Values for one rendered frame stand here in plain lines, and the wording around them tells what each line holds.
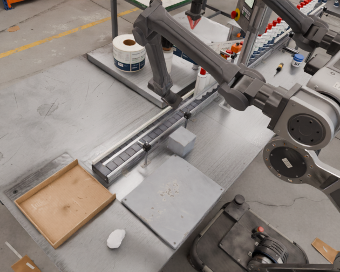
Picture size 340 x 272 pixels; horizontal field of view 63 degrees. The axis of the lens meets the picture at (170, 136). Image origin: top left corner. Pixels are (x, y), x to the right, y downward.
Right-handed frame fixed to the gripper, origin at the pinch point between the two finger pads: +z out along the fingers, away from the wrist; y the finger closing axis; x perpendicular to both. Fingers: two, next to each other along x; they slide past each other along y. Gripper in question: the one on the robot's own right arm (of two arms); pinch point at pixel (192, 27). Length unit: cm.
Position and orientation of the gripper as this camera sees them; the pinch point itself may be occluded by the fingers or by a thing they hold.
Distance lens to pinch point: 166.2
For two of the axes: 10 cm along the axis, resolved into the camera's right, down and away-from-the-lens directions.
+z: -1.2, 6.6, 7.5
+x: 7.7, 5.4, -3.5
